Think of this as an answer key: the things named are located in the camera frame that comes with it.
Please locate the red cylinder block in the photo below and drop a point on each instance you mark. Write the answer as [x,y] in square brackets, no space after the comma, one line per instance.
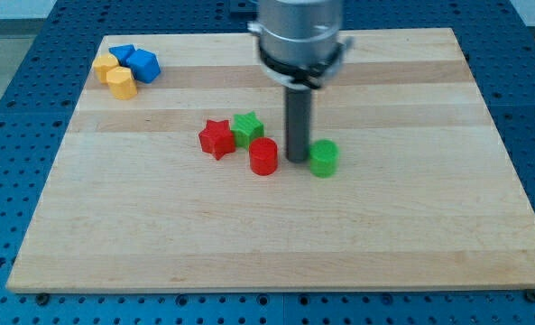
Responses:
[263,153]

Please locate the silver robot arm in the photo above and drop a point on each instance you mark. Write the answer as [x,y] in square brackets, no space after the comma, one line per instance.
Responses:
[298,41]

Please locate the green star block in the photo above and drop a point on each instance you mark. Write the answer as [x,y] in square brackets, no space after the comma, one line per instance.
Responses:
[246,128]

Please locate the red star block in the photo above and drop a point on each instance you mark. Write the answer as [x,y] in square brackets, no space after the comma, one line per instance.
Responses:
[217,138]

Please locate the green cylinder block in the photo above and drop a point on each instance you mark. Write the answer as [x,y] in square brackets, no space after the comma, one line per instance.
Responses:
[323,158]

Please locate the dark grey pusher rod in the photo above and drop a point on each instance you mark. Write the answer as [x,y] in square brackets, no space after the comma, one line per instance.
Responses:
[297,105]

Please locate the blue cube block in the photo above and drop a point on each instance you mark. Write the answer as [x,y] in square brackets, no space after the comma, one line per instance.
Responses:
[144,65]

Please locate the wooden board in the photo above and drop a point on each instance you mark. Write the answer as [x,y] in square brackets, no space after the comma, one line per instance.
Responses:
[425,197]

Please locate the yellow hexagon block front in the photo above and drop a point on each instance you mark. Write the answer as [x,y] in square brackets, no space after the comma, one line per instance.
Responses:
[121,83]

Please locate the yellow hexagon block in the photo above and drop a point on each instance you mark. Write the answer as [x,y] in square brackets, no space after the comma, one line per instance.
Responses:
[121,83]
[104,63]

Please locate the blue pentagon block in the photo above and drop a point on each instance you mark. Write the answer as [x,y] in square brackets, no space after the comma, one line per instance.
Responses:
[122,53]

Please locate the yellow hexagon block rear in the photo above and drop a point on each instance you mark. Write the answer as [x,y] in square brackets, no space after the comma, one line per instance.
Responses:
[104,63]

